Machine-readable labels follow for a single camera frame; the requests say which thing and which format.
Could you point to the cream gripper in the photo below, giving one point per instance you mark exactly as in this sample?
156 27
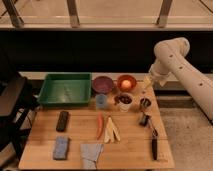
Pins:
149 81

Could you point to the yellow apple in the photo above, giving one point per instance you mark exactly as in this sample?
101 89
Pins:
126 84

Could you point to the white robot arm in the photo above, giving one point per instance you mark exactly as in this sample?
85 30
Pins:
170 59

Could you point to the small dark metal cup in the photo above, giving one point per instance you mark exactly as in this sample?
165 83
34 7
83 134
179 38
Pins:
144 104

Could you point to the white cup with dark contents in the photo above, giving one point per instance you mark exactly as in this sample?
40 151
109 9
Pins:
123 101

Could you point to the blue plastic cup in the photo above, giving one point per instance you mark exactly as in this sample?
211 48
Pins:
101 101

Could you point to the orange bowl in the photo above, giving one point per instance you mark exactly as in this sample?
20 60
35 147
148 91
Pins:
126 77

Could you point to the black binder clip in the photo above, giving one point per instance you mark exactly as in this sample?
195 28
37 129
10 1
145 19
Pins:
144 119

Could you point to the purple bowl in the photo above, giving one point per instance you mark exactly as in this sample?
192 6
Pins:
103 84

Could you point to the orange carrot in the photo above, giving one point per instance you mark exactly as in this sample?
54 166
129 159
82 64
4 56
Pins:
100 125

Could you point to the pale wooden utensil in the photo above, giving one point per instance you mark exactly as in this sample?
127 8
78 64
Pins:
111 132

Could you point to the green plastic tray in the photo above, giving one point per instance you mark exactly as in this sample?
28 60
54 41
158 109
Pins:
65 90

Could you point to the grey folded cloth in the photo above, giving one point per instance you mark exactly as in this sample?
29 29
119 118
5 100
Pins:
90 154

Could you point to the black remote control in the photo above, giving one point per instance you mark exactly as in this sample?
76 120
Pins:
62 121

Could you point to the blue sponge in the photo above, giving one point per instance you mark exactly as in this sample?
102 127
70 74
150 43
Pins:
61 148

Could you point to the dark chair at left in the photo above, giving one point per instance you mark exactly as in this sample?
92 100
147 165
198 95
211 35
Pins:
15 102

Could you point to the black handled peeler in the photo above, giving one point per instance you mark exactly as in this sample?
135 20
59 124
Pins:
154 141

